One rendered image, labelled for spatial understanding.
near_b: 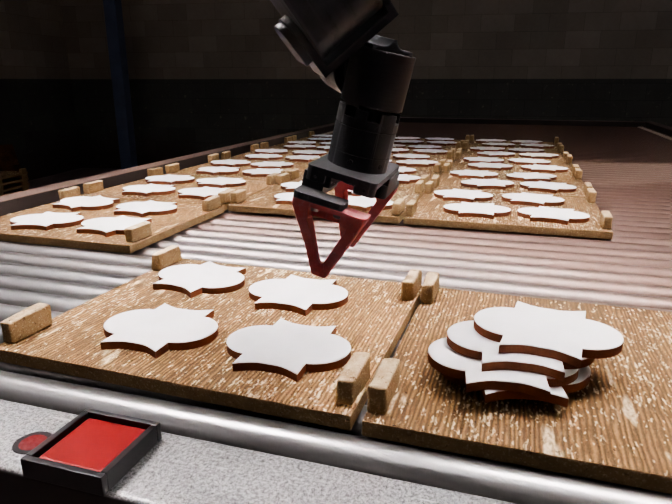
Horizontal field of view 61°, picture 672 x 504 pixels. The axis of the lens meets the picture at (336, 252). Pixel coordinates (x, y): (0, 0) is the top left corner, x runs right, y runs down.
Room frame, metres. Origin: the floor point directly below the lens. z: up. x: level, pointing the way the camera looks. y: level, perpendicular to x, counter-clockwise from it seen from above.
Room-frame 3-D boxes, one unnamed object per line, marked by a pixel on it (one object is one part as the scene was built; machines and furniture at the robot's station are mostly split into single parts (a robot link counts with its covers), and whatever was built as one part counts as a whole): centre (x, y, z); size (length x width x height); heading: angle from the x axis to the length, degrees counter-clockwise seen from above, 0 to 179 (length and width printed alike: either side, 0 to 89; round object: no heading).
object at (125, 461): (0.40, 0.20, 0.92); 0.08 x 0.08 x 0.02; 73
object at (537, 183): (1.63, -0.50, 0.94); 0.41 x 0.35 x 0.04; 73
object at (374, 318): (0.66, 0.12, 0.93); 0.41 x 0.35 x 0.02; 71
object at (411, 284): (0.72, -0.10, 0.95); 0.06 x 0.02 x 0.03; 161
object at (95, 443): (0.40, 0.20, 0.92); 0.06 x 0.06 x 0.01; 73
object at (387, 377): (0.46, -0.04, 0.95); 0.06 x 0.02 x 0.03; 162
